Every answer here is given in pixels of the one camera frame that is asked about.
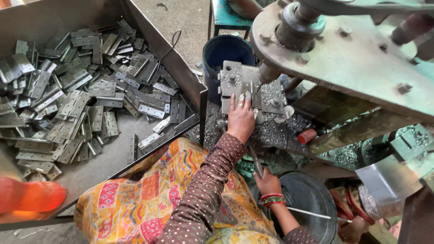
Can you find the person's left hand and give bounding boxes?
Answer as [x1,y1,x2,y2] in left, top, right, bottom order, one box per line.
[226,93,256,144]

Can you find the person's right hand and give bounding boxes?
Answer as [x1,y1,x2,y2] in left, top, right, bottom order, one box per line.
[254,168,283,197]

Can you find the steel hinge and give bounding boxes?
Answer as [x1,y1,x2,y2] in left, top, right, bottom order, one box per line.
[249,146,264,179]

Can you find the steel hinge workpiece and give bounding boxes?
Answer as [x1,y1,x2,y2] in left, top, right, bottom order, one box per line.
[245,91,264,111]

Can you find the red and green bangles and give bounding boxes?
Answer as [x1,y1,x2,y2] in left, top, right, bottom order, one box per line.
[260,193,287,208]

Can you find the dark round metal basin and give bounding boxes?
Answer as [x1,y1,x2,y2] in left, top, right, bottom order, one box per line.
[267,171,340,244]

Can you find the red cylindrical cap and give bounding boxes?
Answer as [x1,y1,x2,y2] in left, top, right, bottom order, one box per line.
[297,128,318,145]

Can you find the thin metal rod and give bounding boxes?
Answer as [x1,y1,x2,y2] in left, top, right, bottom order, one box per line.
[286,206,353,223]

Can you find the white round knob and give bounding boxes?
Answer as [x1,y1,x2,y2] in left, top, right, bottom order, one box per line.
[274,105,295,124]

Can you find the red sandal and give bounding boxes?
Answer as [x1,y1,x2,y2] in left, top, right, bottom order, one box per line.
[330,187,376,226]

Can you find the grey metal drilling jig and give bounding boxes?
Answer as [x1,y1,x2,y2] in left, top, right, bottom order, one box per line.
[218,60,289,124]

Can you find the yellow patterned garment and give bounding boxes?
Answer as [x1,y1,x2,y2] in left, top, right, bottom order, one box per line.
[74,137,283,244]

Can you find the bent shiny metal sheet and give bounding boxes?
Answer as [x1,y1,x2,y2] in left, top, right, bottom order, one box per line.
[355,154,434,208]

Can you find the large sheet metal tray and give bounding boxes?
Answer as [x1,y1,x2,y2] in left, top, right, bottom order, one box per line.
[0,0,208,232]

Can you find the dark blue plastic bucket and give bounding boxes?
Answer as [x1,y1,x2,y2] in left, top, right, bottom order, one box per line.
[202,35,257,106]

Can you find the grey green drill press machine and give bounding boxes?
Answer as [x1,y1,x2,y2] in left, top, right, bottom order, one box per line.
[234,0,434,244]

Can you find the teal metal stool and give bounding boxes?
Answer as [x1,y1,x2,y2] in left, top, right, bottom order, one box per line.
[208,0,254,40]

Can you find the pile of loose metal hinges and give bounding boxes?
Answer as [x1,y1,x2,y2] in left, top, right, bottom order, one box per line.
[0,19,199,182]

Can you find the orange red cloth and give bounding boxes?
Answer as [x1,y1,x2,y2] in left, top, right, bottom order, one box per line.
[0,176,68,215]

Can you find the thin wire loop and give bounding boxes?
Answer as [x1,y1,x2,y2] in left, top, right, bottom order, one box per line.
[159,29,182,62]

